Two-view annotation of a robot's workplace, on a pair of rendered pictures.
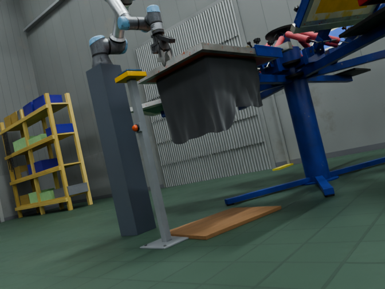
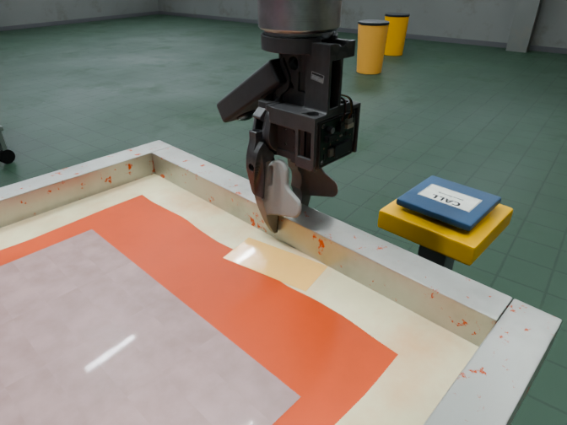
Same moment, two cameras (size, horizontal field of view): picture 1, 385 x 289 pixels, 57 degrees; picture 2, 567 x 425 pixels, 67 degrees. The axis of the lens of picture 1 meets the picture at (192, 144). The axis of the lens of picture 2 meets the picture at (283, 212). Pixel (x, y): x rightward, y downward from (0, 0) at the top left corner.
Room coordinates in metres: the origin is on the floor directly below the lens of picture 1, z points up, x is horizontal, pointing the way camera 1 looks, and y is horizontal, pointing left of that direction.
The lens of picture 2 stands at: (2.46, 0.02, 1.24)
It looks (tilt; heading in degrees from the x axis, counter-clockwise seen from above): 30 degrees down; 178
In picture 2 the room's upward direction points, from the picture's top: straight up
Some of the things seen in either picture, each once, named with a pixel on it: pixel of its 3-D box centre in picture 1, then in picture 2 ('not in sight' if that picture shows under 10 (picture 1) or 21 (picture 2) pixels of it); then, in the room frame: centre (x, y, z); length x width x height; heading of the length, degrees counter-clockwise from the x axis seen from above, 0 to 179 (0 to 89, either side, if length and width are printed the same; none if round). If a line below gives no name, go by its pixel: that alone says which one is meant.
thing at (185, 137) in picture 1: (187, 104); not in sight; (2.07, -0.02, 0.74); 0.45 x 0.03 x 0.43; 45
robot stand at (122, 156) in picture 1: (120, 149); not in sight; (2.53, 0.51, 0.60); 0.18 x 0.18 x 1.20; 52
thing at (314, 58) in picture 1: (291, 68); not in sight; (3.02, -0.98, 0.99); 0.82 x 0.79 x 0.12; 135
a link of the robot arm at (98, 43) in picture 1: (99, 46); not in sight; (2.53, 0.50, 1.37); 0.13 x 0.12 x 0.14; 121
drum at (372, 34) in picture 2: not in sight; (370, 47); (-3.23, 1.29, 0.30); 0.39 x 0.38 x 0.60; 141
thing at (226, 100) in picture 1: (238, 92); not in sight; (2.10, -0.34, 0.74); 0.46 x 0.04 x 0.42; 135
